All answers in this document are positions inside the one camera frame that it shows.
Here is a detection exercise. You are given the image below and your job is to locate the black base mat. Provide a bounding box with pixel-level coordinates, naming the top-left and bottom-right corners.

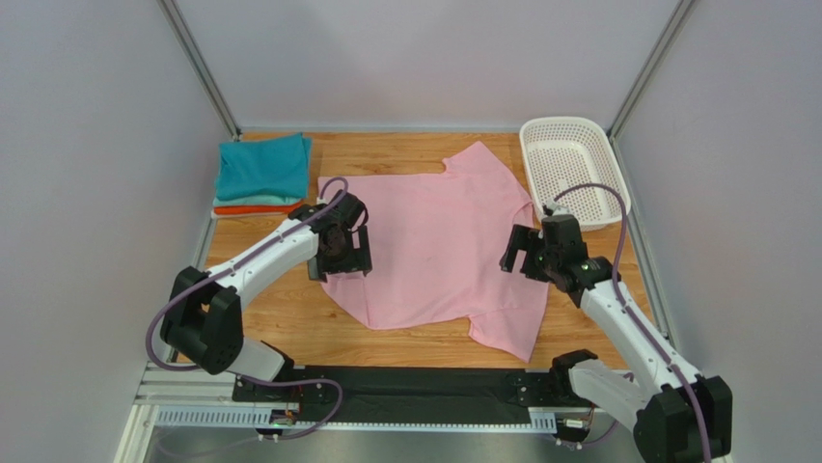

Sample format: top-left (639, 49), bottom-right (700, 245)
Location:
top-left (233, 366), bottom-right (590, 424)

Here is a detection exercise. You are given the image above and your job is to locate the aluminium frame rail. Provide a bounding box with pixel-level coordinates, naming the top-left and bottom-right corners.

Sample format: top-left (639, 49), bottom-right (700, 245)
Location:
top-left (114, 361), bottom-right (733, 463)

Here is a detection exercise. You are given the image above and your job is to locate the mint folded t-shirt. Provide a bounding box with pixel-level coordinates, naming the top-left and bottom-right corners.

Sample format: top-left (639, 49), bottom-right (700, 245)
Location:
top-left (212, 195), bottom-right (302, 207)

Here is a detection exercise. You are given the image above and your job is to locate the right aluminium corner post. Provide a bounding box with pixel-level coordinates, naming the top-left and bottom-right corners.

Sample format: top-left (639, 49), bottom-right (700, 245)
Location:
top-left (608, 0), bottom-right (699, 143)

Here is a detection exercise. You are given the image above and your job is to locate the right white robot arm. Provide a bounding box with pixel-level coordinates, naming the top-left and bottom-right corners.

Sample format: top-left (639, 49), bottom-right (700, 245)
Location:
top-left (500, 213), bottom-right (733, 462)

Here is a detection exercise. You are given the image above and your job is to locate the teal folded t-shirt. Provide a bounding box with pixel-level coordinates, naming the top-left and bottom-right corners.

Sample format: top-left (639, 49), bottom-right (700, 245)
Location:
top-left (215, 133), bottom-right (313, 201)

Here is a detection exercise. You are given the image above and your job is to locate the white plastic basket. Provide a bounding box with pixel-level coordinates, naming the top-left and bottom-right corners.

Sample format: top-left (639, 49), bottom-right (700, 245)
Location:
top-left (519, 117), bottom-right (632, 232)

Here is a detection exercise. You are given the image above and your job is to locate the orange folded t-shirt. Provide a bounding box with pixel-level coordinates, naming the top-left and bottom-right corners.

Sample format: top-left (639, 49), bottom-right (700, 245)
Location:
top-left (212, 201), bottom-right (304, 216)

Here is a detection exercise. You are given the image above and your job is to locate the aluminium corner post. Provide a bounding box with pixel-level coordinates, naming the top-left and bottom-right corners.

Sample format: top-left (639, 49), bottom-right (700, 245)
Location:
top-left (157, 0), bottom-right (243, 142)
top-left (608, 0), bottom-right (699, 143)

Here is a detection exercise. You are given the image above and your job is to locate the left aluminium corner post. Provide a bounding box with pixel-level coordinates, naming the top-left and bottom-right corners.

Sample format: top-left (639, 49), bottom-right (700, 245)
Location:
top-left (157, 0), bottom-right (243, 142)

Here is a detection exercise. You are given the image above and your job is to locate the pink t-shirt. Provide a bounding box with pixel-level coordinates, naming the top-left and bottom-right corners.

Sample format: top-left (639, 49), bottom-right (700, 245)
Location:
top-left (322, 142), bottom-right (549, 362)

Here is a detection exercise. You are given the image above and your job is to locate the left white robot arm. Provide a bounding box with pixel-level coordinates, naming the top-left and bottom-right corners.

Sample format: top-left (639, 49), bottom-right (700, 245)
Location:
top-left (152, 191), bottom-right (372, 382)

